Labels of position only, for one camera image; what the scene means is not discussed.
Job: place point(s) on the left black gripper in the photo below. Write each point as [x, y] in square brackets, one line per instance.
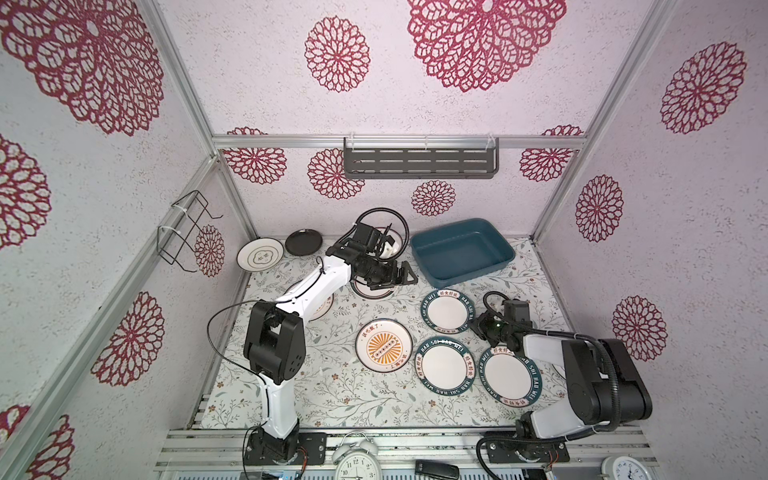
[391, 278]

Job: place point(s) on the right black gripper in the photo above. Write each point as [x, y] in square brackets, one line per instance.
[479, 325]

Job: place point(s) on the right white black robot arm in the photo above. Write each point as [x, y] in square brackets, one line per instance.
[603, 388]

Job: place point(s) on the grey wall shelf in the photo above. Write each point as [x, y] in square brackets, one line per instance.
[396, 163]

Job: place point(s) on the large orange sunburst plate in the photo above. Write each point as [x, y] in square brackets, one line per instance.
[383, 345]

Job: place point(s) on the white plate brown flower outline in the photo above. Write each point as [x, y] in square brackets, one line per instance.
[260, 255]

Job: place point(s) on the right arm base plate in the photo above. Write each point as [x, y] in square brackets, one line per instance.
[508, 447]

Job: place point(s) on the small orange sunburst plate back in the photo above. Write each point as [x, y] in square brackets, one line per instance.
[393, 244]

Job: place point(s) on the small black plate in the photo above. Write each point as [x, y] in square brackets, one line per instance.
[303, 242]

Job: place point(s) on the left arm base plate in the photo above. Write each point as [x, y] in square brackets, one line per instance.
[297, 449]

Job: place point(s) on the white alarm clock centre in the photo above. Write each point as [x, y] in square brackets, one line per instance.
[357, 461]

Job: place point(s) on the black wire wall rack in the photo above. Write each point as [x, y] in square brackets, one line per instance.
[171, 241]

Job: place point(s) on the teal plastic bin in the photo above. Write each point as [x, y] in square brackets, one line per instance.
[454, 253]

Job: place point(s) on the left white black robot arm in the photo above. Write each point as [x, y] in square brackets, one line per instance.
[275, 344]

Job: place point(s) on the white plate green red rim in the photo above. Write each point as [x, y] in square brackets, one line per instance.
[364, 291]

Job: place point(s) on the white clock right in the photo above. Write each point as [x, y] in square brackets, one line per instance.
[621, 467]

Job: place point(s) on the black remote device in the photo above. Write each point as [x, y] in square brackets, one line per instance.
[436, 470]

